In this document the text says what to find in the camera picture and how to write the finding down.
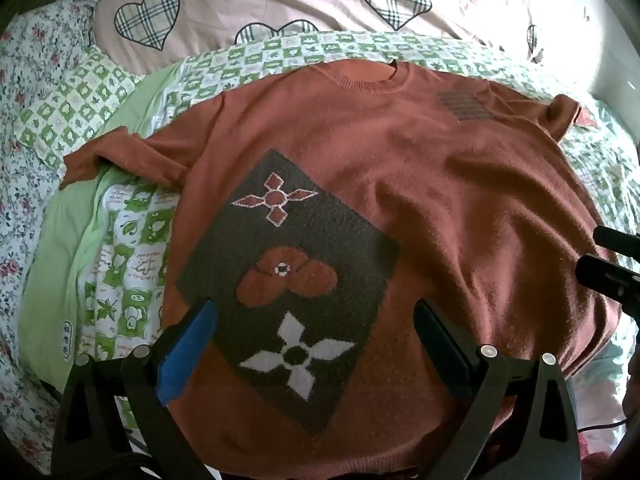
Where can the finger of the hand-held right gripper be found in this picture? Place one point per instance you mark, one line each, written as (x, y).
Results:
(607, 277)
(617, 239)

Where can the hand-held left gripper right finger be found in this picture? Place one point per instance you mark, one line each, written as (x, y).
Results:
(446, 341)

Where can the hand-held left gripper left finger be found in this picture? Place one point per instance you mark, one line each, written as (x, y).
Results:
(184, 356)

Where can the orange knit sweater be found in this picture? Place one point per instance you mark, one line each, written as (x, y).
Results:
(400, 185)

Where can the green checked quilt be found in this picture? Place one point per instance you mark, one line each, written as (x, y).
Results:
(130, 240)

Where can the dark red cloth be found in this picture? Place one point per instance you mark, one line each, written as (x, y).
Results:
(597, 467)

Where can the floral bedsheet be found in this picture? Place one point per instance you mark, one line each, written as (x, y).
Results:
(25, 185)

